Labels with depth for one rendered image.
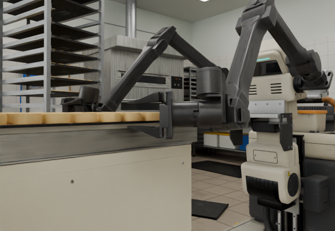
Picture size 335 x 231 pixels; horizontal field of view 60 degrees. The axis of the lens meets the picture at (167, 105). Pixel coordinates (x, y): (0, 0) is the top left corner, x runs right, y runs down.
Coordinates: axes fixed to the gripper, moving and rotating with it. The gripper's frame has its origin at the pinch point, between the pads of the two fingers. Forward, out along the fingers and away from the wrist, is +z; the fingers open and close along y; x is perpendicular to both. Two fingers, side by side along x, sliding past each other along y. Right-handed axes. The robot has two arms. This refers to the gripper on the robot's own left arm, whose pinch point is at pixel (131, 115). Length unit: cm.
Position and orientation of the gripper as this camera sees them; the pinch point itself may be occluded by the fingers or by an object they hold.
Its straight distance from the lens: 64.5
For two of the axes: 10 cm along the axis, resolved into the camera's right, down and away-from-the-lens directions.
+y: 0.1, 10.0, -0.1
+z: -10.0, 0.1, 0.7
